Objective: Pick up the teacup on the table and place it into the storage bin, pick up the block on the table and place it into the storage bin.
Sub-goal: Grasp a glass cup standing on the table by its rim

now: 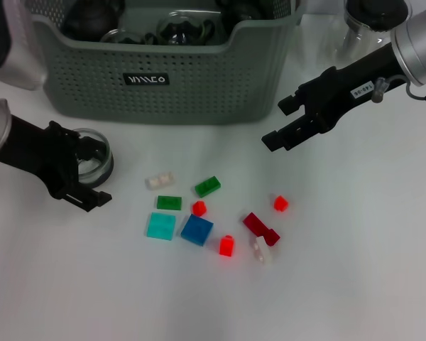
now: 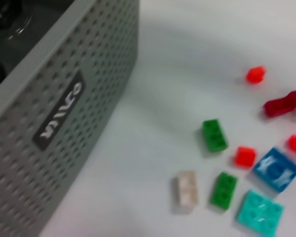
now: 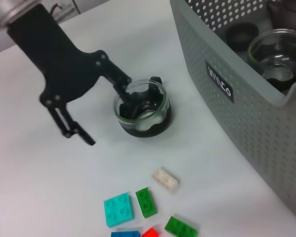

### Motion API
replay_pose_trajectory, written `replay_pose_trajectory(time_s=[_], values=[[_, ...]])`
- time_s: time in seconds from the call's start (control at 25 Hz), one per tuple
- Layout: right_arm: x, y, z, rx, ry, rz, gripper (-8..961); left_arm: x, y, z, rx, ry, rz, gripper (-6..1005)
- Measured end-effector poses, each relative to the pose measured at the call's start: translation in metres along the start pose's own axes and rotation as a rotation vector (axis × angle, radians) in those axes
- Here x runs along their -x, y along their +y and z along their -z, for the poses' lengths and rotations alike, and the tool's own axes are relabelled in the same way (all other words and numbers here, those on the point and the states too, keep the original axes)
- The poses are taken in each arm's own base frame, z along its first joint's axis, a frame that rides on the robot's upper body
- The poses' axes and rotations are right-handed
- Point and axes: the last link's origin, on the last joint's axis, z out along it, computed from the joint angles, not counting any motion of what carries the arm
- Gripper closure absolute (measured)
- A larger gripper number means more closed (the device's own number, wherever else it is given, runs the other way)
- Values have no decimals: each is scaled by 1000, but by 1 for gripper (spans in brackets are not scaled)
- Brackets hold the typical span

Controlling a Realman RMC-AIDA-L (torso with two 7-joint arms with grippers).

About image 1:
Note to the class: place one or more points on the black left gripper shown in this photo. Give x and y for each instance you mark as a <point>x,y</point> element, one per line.
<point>39,156</point>

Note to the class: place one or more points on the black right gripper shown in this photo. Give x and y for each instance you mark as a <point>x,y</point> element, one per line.
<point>348,85</point>

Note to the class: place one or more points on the glass teacup with black sleeve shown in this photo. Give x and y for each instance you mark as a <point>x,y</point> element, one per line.
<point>179,30</point>
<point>92,171</point>
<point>120,37</point>
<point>241,10</point>

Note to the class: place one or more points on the small red toy brick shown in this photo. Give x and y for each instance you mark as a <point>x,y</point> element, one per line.
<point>199,208</point>
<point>280,203</point>

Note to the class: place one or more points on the grey perforated storage bin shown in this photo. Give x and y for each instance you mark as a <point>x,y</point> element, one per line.
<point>163,99</point>

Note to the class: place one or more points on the white toy brick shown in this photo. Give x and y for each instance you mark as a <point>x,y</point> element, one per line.
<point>263,252</point>
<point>159,181</point>

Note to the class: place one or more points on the green toy brick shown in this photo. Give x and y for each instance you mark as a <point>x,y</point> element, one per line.
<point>169,202</point>
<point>207,186</point>

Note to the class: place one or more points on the cyan square toy brick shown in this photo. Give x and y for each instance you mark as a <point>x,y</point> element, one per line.
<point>160,226</point>

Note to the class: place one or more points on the long dark red toy brick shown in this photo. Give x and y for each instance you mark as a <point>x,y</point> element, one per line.
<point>255,224</point>

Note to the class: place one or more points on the blue square toy brick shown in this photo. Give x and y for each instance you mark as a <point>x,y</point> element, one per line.
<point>197,229</point>

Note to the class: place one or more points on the clear glass flask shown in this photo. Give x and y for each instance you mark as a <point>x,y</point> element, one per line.
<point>362,14</point>

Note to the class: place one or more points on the tall bright red toy brick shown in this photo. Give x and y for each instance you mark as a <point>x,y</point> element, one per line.
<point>226,247</point>

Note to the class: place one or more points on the dark clay teapot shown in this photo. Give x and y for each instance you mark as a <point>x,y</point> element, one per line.
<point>88,19</point>

